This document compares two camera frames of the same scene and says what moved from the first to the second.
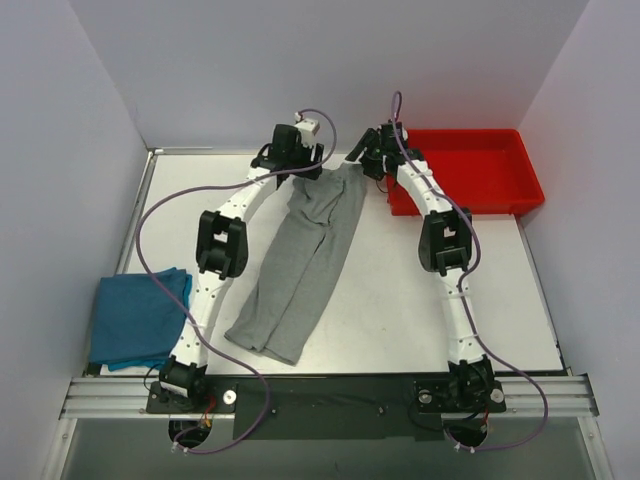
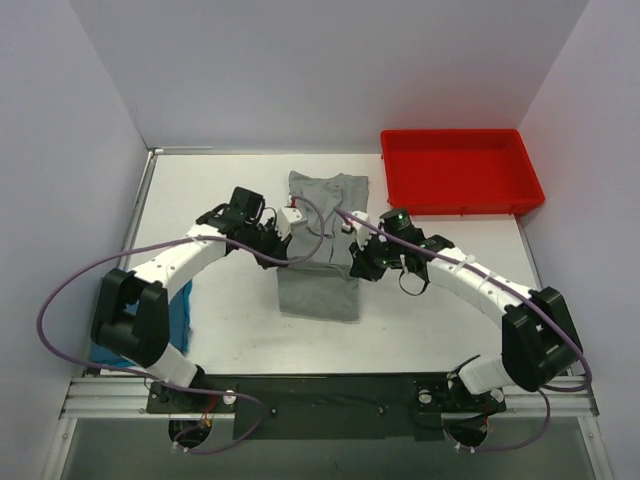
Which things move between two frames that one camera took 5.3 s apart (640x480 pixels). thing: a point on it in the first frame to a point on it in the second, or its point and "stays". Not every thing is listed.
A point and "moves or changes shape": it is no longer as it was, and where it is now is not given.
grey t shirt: [300, 261] moves or changes shape
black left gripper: [304, 166] to [276, 255]
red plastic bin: [486, 171] stays
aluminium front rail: [117, 398] stays
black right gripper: [373, 151] to [360, 262]
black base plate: [336, 407] stays
